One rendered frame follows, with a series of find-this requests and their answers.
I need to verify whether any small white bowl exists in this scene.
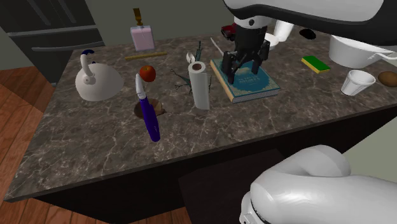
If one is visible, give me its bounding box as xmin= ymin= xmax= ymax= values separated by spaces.
xmin=263 ymin=32 xmax=280 ymax=52

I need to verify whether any pink perfume bottle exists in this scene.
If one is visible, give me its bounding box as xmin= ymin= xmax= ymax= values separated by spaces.
xmin=130 ymin=8 xmax=156 ymax=52

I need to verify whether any white cup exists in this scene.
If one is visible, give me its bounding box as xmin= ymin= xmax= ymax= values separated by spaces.
xmin=340 ymin=69 xmax=377 ymax=97

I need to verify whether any green and yellow sponge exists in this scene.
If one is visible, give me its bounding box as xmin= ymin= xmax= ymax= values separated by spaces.
xmin=300 ymin=55 xmax=332 ymax=75

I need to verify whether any brown potato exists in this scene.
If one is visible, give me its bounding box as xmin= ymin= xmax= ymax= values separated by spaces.
xmin=377 ymin=70 xmax=397 ymax=88

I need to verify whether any white paper towel roll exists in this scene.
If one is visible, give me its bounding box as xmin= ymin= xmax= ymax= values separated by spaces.
xmin=188 ymin=60 xmax=211 ymax=111

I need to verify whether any blue book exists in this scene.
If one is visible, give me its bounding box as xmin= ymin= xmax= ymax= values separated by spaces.
xmin=209 ymin=57 xmax=282 ymax=104

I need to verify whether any brown round coaster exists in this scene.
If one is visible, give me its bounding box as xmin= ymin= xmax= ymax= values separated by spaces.
xmin=133 ymin=98 xmax=167 ymax=120

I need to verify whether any tall white mug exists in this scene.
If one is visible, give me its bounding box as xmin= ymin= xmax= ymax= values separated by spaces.
xmin=272 ymin=19 xmax=295 ymax=43

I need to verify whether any yellow wooden ruler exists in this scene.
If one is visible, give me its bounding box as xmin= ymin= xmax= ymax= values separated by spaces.
xmin=124 ymin=51 xmax=168 ymax=61

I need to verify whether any dark bare twig plant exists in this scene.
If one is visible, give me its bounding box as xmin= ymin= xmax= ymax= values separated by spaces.
xmin=170 ymin=40 xmax=214 ymax=96

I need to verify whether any red toy car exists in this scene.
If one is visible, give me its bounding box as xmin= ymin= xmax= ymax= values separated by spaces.
xmin=220 ymin=22 xmax=239 ymax=41

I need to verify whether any black refrigerator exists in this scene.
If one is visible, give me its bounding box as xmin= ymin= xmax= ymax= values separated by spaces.
xmin=0 ymin=0 xmax=106 ymax=85

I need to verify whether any thin white stick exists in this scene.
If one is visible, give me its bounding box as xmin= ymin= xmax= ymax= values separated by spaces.
xmin=209 ymin=37 xmax=225 ymax=57

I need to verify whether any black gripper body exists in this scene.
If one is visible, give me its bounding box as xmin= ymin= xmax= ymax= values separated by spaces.
xmin=234 ymin=25 xmax=268 ymax=62

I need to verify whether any white kettle with blue handle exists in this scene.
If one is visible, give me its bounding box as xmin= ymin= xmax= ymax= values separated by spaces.
xmin=74 ymin=49 xmax=125 ymax=102

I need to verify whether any blue and white peeler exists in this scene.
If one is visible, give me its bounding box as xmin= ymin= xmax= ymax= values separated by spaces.
xmin=135 ymin=73 xmax=162 ymax=143

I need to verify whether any large white pot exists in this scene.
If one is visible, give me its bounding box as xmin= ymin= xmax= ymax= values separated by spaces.
xmin=328 ymin=34 xmax=397 ymax=70

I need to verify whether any small black oval object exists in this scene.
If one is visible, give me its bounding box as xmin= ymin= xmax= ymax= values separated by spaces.
xmin=298 ymin=28 xmax=317 ymax=41

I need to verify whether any red apple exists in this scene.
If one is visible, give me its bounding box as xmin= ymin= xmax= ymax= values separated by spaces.
xmin=139 ymin=65 xmax=157 ymax=83

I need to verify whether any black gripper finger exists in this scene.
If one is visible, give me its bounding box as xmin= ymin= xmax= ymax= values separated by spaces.
xmin=251 ymin=39 xmax=271 ymax=75
xmin=221 ymin=50 xmax=248 ymax=85

